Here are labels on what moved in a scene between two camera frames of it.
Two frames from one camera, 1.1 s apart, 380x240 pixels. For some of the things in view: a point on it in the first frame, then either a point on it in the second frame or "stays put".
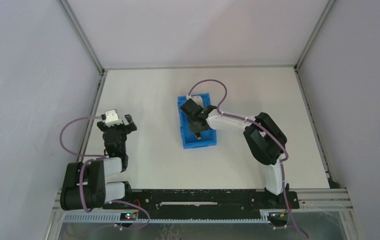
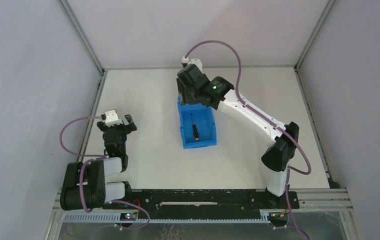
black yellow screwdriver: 198,135 stays put
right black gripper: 195,122 -> 183,93
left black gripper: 116,127 stays put
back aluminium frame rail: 272,67 stays put
